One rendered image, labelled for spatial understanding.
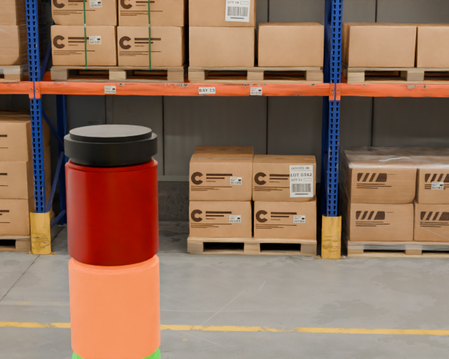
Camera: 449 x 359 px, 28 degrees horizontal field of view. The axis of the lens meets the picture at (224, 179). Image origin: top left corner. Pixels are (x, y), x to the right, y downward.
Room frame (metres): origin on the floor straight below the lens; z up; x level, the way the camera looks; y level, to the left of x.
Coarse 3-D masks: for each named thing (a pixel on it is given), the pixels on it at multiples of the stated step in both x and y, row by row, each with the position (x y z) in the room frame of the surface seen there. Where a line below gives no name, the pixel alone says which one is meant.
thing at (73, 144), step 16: (80, 128) 0.48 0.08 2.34; (96, 128) 0.48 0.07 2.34; (112, 128) 0.48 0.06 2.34; (128, 128) 0.48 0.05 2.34; (144, 128) 0.48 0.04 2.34; (64, 144) 0.47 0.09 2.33; (80, 144) 0.45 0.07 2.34; (96, 144) 0.45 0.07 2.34; (112, 144) 0.45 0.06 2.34; (128, 144) 0.45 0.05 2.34; (144, 144) 0.46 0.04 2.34; (80, 160) 0.46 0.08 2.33; (96, 160) 0.45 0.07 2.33; (112, 160) 0.45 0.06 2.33; (128, 160) 0.46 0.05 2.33; (144, 160) 0.46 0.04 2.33
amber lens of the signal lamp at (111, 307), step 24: (72, 264) 0.47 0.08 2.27; (144, 264) 0.46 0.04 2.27; (72, 288) 0.46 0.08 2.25; (96, 288) 0.45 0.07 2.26; (120, 288) 0.45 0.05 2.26; (144, 288) 0.46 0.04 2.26; (72, 312) 0.46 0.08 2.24; (96, 312) 0.45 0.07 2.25; (120, 312) 0.45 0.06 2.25; (144, 312) 0.46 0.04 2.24; (72, 336) 0.47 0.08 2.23; (96, 336) 0.45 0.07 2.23; (120, 336) 0.45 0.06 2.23; (144, 336) 0.46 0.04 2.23
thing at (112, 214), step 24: (72, 168) 0.46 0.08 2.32; (96, 168) 0.45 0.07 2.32; (120, 168) 0.45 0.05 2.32; (144, 168) 0.46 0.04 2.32; (72, 192) 0.46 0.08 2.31; (96, 192) 0.45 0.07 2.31; (120, 192) 0.45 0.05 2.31; (144, 192) 0.46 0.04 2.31; (72, 216) 0.46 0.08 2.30; (96, 216) 0.45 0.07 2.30; (120, 216) 0.45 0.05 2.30; (144, 216) 0.46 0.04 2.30; (72, 240) 0.46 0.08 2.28; (96, 240) 0.45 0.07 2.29; (120, 240) 0.45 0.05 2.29; (144, 240) 0.46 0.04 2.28; (96, 264) 0.45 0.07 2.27; (120, 264) 0.45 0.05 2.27
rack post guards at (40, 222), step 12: (36, 216) 8.00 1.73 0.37; (48, 216) 8.05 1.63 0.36; (36, 228) 8.00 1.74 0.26; (48, 228) 8.03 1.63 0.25; (324, 228) 7.88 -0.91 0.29; (336, 228) 7.87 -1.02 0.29; (36, 240) 8.00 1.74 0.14; (48, 240) 8.02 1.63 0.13; (324, 240) 7.88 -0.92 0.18; (336, 240) 7.87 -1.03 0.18; (36, 252) 8.00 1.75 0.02; (48, 252) 8.01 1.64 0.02; (324, 252) 7.87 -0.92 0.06; (336, 252) 7.87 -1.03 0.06
